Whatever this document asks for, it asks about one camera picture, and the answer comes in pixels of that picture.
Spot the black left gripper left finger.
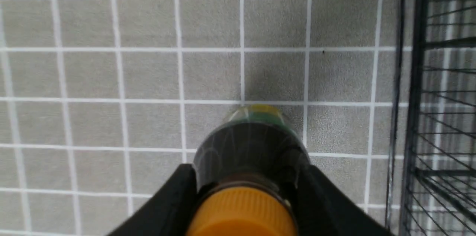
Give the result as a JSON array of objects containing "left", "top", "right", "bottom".
[{"left": 109, "top": 164, "right": 197, "bottom": 236}]

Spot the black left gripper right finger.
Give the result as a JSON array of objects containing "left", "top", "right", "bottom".
[{"left": 295, "top": 165, "right": 392, "bottom": 236}]

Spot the dark sauce bottle orange cap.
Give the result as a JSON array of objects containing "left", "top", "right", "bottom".
[{"left": 186, "top": 104, "right": 310, "bottom": 236}]

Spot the grey checkered tablecloth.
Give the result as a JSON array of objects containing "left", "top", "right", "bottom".
[{"left": 1, "top": 0, "right": 415, "bottom": 236}]

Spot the black wire mesh shelf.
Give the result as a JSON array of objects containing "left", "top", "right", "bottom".
[{"left": 385, "top": 0, "right": 475, "bottom": 236}]

